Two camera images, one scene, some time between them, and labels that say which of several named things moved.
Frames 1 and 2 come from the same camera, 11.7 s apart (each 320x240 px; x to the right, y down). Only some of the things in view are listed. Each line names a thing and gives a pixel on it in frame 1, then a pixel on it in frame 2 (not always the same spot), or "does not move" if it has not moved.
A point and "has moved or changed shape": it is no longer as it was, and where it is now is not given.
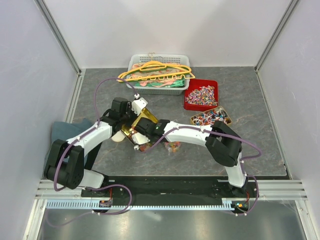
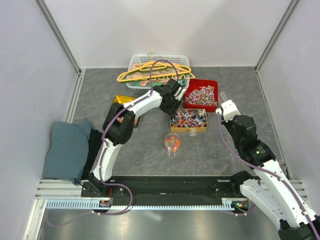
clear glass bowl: [172, 147] does not move
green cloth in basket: [179, 83] does not move
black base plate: [137, 187] does not move
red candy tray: [201, 95] does not move
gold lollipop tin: [208, 117] has moved or changed shape
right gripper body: [149, 137] → [230, 126]
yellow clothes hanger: [157, 69] does not move
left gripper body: [129, 117] → [172, 106]
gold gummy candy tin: [128, 130] has moved or changed shape
